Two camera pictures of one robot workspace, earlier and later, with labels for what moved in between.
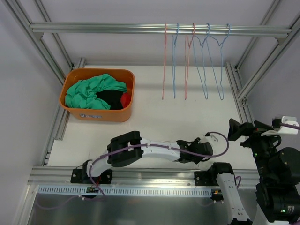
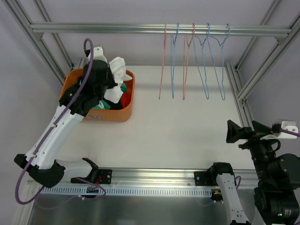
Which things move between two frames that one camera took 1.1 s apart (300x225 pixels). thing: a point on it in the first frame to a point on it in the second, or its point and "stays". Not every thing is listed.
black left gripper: x=195 y=152 to x=101 y=76
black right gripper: x=245 y=130 stays
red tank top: x=125 y=99 stays
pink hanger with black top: x=187 y=47 stays
